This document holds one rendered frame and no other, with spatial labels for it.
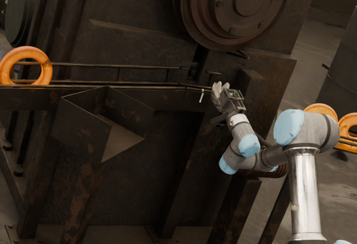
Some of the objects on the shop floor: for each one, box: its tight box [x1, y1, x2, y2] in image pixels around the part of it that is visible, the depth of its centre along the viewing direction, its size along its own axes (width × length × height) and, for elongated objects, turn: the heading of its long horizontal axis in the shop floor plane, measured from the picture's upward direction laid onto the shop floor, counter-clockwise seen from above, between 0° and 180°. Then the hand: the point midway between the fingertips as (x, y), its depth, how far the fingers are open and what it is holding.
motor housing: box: [206, 146, 288, 244], centre depth 285 cm, size 13×22×54 cm, turn 78°
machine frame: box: [0, 0, 321, 226], centre depth 292 cm, size 73×108×176 cm
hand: (215, 86), depth 258 cm, fingers closed
